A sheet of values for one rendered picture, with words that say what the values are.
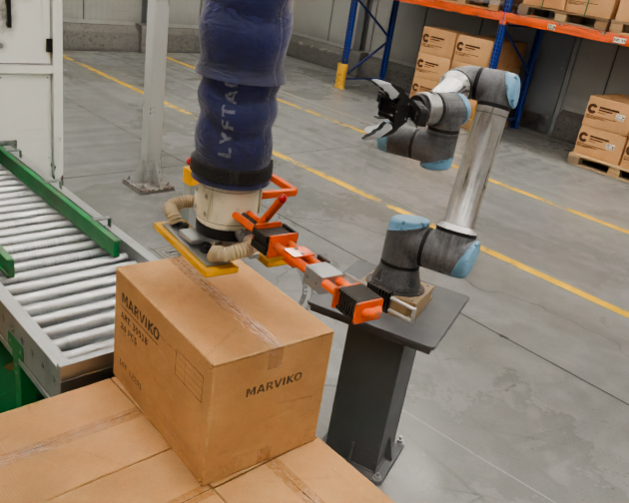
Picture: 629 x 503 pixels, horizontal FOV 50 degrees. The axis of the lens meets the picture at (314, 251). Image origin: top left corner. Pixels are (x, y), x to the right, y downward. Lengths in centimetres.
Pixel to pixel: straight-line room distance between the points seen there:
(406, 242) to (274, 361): 84
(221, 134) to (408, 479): 176
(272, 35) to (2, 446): 134
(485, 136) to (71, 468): 168
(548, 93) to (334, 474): 905
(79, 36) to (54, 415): 980
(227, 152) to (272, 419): 77
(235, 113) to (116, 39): 1026
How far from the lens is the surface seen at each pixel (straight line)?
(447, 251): 242
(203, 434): 187
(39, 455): 209
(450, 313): 262
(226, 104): 173
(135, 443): 210
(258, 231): 169
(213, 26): 171
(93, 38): 1177
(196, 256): 183
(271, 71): 173
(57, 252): 323
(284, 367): 188
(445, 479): 302
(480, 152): 242
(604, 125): 897
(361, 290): 147
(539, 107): 1072
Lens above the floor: 191
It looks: 24 degrees down
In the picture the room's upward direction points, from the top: 9 degrees clockwise
